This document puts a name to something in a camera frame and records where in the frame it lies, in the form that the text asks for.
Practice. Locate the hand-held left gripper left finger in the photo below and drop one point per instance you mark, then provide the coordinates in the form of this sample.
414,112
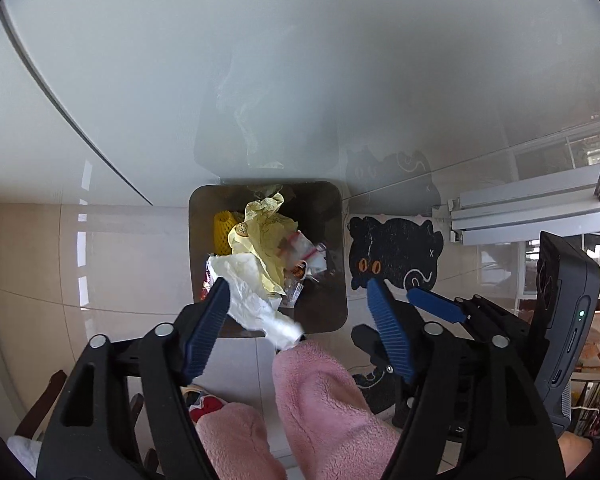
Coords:
207,332

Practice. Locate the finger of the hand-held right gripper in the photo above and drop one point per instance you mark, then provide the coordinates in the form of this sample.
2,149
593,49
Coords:
370,345
435,302

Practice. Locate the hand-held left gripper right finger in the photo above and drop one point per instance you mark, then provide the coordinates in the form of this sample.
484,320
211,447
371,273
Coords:
390,332

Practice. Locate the white tissue paper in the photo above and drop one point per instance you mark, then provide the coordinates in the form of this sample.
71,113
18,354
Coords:
250,290

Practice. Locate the yellow paper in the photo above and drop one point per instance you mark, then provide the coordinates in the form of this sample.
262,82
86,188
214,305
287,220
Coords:
260,245

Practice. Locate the dark grey trash bin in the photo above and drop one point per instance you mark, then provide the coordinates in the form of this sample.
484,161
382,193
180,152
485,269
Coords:
325,220

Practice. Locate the person's right forearm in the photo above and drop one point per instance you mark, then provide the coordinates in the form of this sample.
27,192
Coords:
572,457

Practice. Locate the black cat floor mat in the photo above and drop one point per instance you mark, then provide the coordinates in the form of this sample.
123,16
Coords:
400,250
375,392

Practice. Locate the slipper with red bow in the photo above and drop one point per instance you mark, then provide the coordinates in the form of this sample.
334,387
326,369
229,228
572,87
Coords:
207,405

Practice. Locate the pink fleece trousers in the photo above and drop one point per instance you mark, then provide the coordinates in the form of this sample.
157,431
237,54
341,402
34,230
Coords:
320,400

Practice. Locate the small clear plastic wrapper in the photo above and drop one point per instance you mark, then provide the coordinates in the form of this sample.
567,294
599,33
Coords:
292,292

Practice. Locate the yellow foam fruit net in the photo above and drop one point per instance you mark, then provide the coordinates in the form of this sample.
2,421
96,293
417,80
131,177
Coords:
222,232

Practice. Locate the white cloth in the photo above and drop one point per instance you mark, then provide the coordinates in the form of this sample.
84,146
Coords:
22,455

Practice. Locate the white glossy cabinet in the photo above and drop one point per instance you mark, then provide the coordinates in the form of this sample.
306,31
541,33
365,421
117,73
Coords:
280,60

